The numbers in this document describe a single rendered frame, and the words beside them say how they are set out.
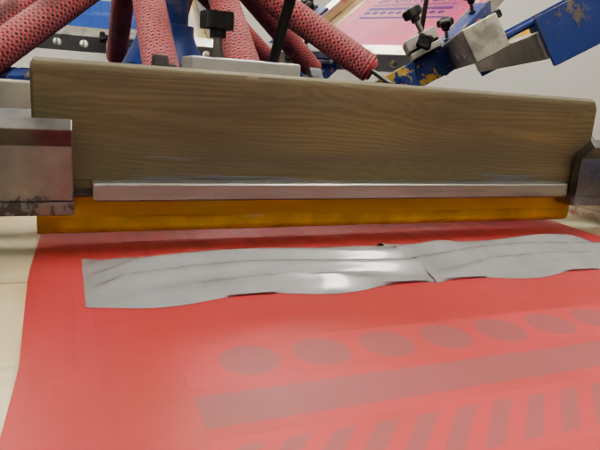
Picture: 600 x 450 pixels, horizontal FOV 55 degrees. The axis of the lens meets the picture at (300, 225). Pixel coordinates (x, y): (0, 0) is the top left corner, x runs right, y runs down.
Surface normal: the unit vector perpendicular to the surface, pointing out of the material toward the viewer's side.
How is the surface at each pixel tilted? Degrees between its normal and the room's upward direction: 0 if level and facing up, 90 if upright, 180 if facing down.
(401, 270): 34
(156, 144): 90
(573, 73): 90
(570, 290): 0
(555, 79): 90
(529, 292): 0
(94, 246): 0
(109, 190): 90
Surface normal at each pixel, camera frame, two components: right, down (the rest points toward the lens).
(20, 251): 0.07, -0.97
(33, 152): 0.36, 0.25
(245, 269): 0.27, -0.68
